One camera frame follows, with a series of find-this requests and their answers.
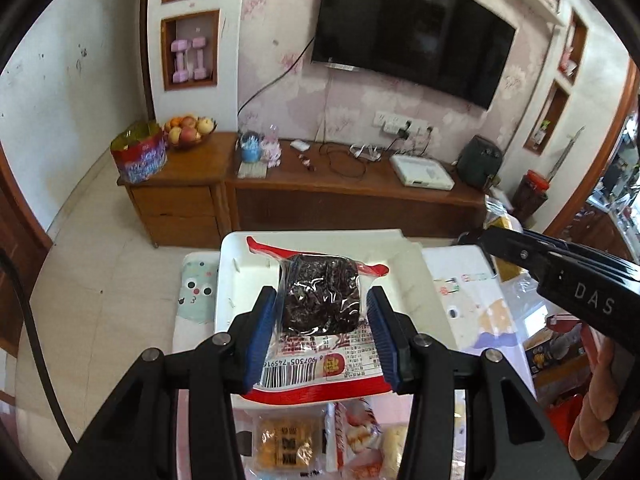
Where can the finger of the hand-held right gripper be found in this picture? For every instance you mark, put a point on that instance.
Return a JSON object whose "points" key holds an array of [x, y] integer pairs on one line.
{"points": [[515, 251]]}

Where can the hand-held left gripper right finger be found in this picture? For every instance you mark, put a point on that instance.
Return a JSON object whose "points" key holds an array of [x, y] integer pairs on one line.
{"points": [[382, 341]]}

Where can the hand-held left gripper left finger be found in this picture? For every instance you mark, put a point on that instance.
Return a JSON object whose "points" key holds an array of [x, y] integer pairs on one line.
{"points": [[262, 332]]}

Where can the white plastic tray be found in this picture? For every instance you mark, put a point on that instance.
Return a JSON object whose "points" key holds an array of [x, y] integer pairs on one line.
{"points": [[240, 280]]}

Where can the dark dried fruit packet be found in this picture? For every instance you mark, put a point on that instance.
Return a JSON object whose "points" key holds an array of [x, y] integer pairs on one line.
{"points": [[320, 295]]}

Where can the red white snack packet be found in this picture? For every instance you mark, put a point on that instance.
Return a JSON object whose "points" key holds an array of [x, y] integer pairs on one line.
{"points": [[357, 435]]}

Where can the clear bun packet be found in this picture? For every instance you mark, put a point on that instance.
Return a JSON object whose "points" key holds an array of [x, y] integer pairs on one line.
{"points": [[393, 447]]}

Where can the yellow snack packet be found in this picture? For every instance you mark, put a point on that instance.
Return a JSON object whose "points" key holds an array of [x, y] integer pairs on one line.
{"points": [[287, 442]]}

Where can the person's right hand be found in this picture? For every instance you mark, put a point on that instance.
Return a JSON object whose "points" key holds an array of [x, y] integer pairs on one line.
{"points": [[597, 395]]}

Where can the yellow bag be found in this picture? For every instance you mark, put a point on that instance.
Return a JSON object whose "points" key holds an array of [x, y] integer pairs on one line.
{"points": [[506, 240]]}

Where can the red lidded jar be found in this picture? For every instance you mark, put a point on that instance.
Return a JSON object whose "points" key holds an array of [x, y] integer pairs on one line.
{"points": [[531, 195]]}

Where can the colourful cardboard box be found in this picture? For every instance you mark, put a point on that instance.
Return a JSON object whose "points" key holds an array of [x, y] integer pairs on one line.
{"points": [[555, 355]]}

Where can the cartoon printed tablecloth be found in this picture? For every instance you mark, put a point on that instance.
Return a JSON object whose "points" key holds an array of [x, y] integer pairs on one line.
{"points": [[470, 320]]}

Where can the dark green air fryer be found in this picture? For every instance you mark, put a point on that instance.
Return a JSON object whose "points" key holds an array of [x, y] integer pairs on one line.
{"points": [[480, 162]]}

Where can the grey metal rod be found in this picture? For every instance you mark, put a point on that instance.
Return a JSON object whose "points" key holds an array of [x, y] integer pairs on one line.
{"points": [[565, 152]]}

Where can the white set-top box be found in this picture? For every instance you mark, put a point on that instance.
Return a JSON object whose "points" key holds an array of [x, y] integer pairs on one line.
{"points": [[422, 172]]}

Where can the red plastic bag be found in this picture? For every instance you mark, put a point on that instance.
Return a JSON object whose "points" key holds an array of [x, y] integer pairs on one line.
{"points": [[562, 417]]}

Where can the wooden television stand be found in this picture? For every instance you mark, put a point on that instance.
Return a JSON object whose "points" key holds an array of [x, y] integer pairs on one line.
{"points": [[350, 205]]}

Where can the wooden side cabinet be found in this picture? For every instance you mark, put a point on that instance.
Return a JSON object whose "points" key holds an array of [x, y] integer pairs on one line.
{"points": [[180, 205]]}

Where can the blue cotton swab cup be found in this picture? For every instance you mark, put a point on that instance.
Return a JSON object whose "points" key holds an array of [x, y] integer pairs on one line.
{"points": [[250, 150]]}

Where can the pink bottle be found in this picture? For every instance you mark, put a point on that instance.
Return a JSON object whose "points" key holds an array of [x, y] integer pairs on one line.
{"points": [[271, 147]]}

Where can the small white box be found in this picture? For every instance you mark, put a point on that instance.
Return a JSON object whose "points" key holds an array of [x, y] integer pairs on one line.
{"points": [[299, 145]]}

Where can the wooden fruit bowl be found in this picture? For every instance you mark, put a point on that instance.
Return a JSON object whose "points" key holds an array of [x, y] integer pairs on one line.
{"points": [[192, 142]]}

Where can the yellow apple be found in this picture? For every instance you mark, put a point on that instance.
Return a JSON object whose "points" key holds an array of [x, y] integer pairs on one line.
{"points": [[204, 125]]}

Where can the red gift tin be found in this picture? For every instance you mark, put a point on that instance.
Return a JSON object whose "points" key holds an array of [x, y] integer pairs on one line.
{"points": [[140, 155]]}

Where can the red apple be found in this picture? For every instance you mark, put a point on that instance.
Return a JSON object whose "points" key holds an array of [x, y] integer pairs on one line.
{"points": [[188, 122]]}

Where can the black flat television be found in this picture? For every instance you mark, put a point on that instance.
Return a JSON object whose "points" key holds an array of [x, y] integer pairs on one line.
{"points": [[410, 35]]}

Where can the pink dumbbell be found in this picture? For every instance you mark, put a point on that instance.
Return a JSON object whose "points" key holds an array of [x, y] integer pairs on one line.
{"points": [[200, 59], [180, 62]]}

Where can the white wall socket strip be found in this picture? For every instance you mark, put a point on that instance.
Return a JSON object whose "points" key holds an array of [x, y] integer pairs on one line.
{"points": [[400, 122]]}

